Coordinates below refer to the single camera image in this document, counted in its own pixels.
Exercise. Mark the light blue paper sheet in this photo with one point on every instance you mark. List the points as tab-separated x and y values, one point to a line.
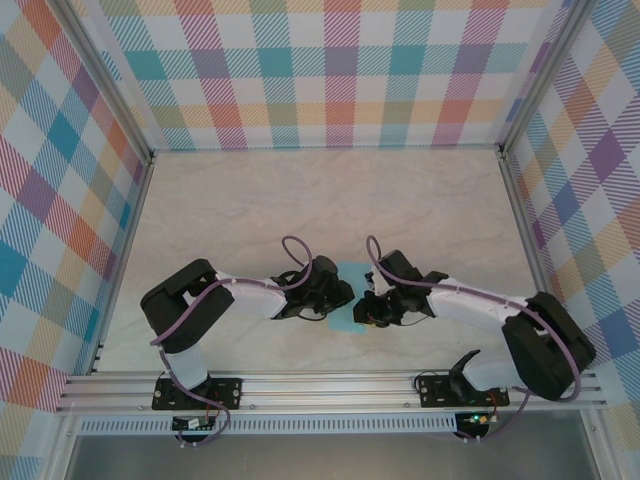
350	272

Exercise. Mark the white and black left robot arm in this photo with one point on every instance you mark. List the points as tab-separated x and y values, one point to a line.
250	297

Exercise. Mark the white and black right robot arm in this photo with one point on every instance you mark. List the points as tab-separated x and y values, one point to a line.
475	307

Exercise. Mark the grey metal sheet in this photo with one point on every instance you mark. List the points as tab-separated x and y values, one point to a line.
325	457

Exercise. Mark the aluminium mounting rail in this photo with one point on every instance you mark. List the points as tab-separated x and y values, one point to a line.
325	392

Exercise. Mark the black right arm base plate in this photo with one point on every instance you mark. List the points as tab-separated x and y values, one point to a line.
435	392

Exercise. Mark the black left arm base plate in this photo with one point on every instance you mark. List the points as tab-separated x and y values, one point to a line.
227	392

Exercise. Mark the aluminium side rail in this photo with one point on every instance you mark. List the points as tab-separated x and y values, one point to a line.
125	250
531	250

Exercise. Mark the aluminium frame post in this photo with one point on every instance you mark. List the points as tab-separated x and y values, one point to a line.
62	450
114	85
539	75
597	450

